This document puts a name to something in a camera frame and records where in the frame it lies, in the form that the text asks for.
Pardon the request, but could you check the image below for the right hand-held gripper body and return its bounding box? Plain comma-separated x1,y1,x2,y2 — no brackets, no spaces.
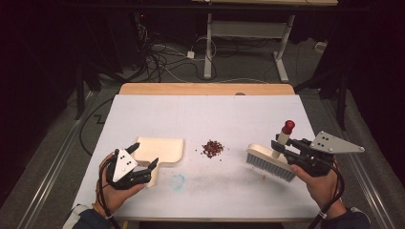
284,130,366,178

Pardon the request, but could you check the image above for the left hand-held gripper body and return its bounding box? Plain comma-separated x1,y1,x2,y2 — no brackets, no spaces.
105,148,153,191

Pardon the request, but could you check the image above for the cream brush with grey bristles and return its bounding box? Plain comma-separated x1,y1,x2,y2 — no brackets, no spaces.
246,119,297,183

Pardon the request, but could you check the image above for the cream dustpan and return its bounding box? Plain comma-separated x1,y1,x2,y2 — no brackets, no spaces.
132,136,185,189

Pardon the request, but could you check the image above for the pile of small red bits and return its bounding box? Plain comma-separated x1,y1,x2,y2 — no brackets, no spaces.
200,138,225,160

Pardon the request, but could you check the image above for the person's right hand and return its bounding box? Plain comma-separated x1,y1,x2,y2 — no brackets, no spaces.
289,158,348,218

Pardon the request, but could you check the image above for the person's left hand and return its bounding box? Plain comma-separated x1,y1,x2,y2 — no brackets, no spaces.
94,152,146,217

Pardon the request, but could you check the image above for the black metal stand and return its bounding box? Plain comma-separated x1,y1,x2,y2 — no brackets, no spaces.
294,61,349,132
74,61,97,121

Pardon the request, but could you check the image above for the wooden table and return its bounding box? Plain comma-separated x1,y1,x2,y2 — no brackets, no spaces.
72,82,321,223

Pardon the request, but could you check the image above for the white floor socket box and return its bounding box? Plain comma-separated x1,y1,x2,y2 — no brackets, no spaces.
314,41,329,54

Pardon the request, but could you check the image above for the dark curtain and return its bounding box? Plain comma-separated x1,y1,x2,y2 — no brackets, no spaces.
0,0,80,204

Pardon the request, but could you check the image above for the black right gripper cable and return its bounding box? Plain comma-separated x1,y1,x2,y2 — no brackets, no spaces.
307,160,347,229

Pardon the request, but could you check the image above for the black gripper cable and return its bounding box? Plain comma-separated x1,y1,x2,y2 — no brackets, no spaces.
96,157,122,229
307,160,347,229

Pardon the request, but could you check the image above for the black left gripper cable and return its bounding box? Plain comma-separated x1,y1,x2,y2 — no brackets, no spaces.
96,157,122,229

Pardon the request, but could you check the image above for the black floor cable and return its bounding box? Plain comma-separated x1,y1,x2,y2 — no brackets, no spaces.
78,96,115,157

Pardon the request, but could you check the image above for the aluminium floor rail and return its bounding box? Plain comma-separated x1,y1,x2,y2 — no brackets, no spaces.
15,91,97,229
320,98,396,229

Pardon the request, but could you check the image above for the tangle of floor cables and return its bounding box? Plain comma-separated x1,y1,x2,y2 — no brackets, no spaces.
136,23,219,84

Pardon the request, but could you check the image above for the white frame desk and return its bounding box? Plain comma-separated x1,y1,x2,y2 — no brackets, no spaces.
190,0,339,84

